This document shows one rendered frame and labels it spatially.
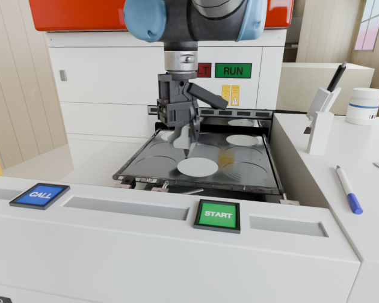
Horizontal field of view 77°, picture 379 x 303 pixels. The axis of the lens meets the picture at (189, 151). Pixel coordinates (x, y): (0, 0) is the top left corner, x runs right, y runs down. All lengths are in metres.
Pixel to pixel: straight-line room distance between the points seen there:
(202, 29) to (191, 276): 0.35
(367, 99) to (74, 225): 0.76
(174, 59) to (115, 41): 0.42
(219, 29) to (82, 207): 0.32
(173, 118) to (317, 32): 6.88
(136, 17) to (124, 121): 0.58
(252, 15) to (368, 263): 0.33
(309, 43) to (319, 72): 2.46
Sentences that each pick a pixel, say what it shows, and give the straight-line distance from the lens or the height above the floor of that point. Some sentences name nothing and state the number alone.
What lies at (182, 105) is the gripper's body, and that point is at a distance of 0.54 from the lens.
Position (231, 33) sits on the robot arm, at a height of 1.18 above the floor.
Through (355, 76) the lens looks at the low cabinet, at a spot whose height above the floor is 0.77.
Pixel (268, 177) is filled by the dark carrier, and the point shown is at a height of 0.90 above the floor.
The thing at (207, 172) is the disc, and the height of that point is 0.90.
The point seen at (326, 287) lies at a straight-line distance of 0.34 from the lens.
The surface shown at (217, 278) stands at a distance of 0.33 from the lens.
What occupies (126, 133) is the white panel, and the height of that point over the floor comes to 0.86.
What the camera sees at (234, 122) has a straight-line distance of 0.85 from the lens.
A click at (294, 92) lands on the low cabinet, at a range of 4.94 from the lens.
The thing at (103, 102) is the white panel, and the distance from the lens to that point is 0.98.
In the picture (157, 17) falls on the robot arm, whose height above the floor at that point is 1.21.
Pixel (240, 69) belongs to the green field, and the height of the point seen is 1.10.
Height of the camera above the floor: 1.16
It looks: 23 degrees down
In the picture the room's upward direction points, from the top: straight up
